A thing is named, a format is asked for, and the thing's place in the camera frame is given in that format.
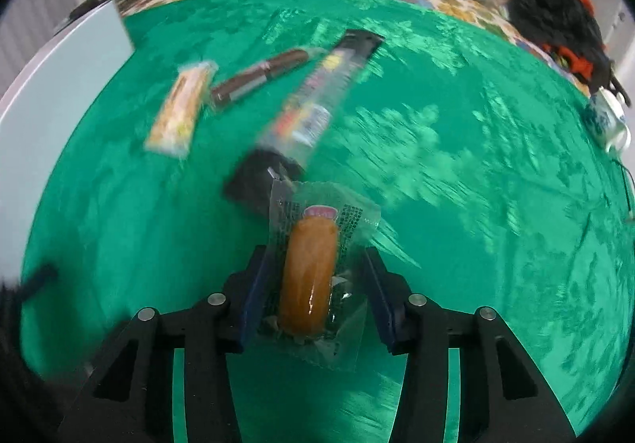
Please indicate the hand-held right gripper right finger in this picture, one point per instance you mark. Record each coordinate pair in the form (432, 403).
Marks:
(382, 309)

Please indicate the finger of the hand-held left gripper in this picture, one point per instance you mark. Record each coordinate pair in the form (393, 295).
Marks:
(39, 280)

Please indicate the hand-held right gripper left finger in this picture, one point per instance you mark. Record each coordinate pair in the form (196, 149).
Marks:
(254, 294)

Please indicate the clear packet with orange bun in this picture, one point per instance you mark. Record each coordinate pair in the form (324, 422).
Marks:
(307, 269)

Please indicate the long clear packet black ends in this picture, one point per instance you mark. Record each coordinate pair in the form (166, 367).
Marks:
(307, 110)

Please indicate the yellow snack packet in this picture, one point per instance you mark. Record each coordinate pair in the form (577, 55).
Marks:
(178, 110)

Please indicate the brown stick snack packet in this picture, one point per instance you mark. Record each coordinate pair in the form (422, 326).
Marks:
(258, 76)

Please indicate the white board panel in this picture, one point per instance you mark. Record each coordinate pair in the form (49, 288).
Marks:
(59, 100)

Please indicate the grey curtain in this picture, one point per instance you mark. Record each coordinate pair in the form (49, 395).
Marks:
(39, 26)

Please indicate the white blue teapot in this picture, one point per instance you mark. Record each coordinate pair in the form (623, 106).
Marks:
(607, 118)

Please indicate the black clothing pile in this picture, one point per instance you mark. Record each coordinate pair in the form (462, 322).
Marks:
(545, 11)

